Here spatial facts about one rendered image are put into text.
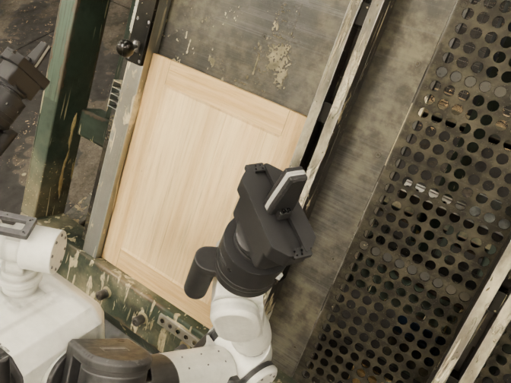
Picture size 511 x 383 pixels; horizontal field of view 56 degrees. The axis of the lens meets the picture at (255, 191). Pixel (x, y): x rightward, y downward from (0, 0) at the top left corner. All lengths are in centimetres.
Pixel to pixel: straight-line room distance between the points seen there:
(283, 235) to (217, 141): 62
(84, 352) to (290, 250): 33
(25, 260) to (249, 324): 33
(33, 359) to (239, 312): 29
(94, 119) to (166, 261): 45
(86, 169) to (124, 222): 166
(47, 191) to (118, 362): 89
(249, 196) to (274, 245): 6
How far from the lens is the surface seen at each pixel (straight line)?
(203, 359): 83
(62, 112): 141
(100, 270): 135
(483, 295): 92
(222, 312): 65
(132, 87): 121
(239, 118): 106
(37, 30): 435
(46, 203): 151
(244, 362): 88
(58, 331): 77
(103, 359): 68
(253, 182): 54
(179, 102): 115
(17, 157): 317
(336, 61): 92
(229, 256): 57
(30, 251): 74
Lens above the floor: 199
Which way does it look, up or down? 49 degrees down
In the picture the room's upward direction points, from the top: straight up
